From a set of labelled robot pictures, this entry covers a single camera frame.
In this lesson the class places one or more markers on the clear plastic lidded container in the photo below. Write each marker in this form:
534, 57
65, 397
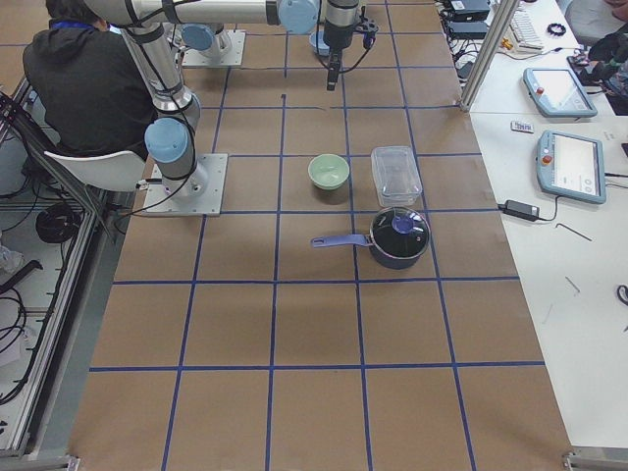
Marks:
396, 176

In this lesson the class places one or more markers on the aluminium frame post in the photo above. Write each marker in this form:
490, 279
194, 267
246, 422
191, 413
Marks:
498, 27

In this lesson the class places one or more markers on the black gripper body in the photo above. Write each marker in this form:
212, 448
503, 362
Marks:
337, 35

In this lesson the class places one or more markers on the blue pot with glass lid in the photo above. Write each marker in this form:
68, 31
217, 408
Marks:
397, 238

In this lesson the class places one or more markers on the person in black hoodie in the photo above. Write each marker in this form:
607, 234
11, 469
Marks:
92, 92

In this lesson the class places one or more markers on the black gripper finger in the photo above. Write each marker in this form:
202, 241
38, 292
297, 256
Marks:
334, 69

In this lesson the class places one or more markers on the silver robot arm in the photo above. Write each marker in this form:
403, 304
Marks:
170, 139

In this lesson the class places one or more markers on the teach pendant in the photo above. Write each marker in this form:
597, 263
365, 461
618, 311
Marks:
572, 166
557, 93

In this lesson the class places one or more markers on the blue bowl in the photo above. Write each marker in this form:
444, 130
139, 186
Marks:
318, 45

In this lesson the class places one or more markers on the upper teach pendant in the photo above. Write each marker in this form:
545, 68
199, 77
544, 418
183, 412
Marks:
557, 93

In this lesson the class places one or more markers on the white keyboard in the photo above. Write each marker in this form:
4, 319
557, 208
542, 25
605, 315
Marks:
523, 34

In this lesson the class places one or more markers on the lower teach pendant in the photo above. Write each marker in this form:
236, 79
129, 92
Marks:
572, 166

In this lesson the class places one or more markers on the green bowl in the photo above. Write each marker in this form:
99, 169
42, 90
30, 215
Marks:
328, 171

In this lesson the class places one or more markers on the black allen key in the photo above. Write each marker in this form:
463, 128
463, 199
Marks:
573, 231

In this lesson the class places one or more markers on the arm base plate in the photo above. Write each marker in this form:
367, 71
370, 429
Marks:
204, 48
202, 194

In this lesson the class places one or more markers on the white chair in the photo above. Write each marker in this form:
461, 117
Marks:
119, 171

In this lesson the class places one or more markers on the black power adapter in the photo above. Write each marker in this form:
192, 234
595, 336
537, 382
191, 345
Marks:
520, 210

